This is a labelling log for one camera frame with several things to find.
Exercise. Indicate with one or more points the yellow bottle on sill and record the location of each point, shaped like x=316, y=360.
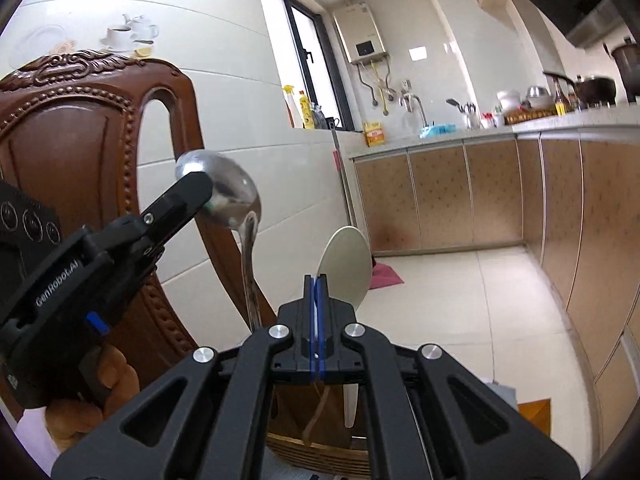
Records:
x=306, y=109

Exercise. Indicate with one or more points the yellow box on counter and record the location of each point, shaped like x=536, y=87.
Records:
x=374, y=134

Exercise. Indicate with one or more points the left hand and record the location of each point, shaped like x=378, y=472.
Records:
x=68, y=421

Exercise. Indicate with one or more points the wooden utensil holder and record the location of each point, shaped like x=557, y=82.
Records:
x=306, y=428

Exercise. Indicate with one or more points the pink floor mat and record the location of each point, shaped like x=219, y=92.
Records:
x=383, y=276

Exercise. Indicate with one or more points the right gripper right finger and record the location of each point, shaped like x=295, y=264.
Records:
x=337, y=355

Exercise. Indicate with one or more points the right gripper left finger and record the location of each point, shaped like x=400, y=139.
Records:
x=300, y=358

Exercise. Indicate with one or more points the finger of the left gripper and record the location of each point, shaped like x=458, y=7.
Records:
x=165, y=217

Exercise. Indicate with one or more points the carved wooden chair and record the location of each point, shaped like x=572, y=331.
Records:
x=70, y=127

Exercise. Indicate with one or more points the black cooking pot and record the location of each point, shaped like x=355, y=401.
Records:
x=592, y=91

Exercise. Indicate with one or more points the sink faucet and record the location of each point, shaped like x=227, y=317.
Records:
x=411, y=102

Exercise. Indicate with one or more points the steel ladle spoon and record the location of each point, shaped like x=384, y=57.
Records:
x=234, y=205

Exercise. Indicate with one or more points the mop handle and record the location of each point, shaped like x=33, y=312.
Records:
x=340, y=167

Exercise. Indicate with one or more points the window with dark frame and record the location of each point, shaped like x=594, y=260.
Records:
x=306, y=61

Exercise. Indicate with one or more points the white ceramic spoon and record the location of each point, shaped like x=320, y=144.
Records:
x=346, y=263

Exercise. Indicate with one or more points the white water heater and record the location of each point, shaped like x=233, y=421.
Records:
x=359, y=33

